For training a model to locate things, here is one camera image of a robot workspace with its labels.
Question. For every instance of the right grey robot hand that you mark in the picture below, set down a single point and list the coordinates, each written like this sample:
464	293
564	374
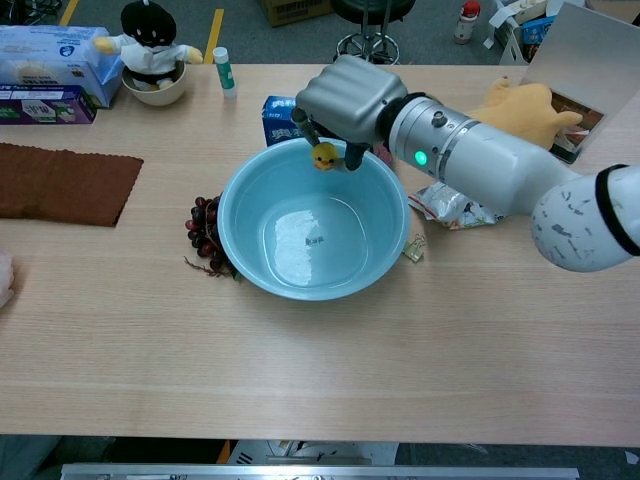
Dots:
350	100

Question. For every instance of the small yellow rubber duck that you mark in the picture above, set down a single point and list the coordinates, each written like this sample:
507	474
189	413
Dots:
325	156

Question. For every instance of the blue cookie box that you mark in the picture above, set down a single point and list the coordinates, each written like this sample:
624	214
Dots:
277	120

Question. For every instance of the silver snack bag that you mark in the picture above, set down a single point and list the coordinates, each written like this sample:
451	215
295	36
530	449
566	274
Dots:
450	205

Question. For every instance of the yellow plush toy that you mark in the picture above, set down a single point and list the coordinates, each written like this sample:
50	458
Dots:
525	110

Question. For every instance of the brown cardboard box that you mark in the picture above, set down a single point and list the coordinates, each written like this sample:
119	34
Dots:
295	10

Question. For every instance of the black-headed plush doll white robe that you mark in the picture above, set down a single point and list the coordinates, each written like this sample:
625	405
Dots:
147	40

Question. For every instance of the purple box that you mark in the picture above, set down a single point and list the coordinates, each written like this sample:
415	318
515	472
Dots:
40	105

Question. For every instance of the light blue plastic basin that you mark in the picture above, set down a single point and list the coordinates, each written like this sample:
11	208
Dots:
300	200

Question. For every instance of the white green glue stick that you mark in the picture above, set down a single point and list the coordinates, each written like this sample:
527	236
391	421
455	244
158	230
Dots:
225	75

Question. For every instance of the red white bottle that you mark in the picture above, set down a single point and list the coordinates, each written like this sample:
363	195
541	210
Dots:
466	22

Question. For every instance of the gold binder clip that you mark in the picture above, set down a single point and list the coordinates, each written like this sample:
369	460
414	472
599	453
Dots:
414	250

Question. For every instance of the beige bowl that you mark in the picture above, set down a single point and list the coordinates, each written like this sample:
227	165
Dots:
155	95

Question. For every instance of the dark purple grape bunch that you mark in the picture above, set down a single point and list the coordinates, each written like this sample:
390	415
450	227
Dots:
202	230

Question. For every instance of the small blue carton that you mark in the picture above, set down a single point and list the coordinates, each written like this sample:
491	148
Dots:
537	31

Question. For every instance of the white power strip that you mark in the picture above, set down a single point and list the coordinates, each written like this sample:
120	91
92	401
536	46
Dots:
527	7

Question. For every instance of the brown cloth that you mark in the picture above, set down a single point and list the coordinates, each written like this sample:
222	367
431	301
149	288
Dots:
65	185

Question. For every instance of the blue tissue pack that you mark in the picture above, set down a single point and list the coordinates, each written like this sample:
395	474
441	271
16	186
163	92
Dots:
45	55

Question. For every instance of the aluminium rail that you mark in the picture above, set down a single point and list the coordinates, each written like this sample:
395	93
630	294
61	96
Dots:
320	472

